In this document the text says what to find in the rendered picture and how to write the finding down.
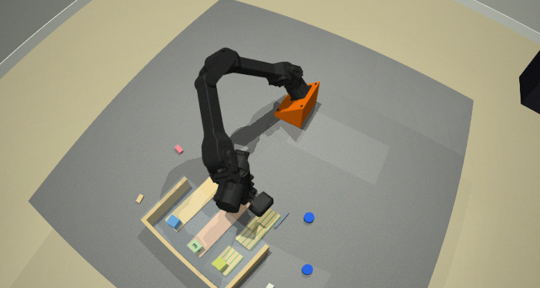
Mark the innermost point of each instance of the blue disc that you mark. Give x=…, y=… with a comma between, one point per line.
x=307, y=269
x=309, y=217

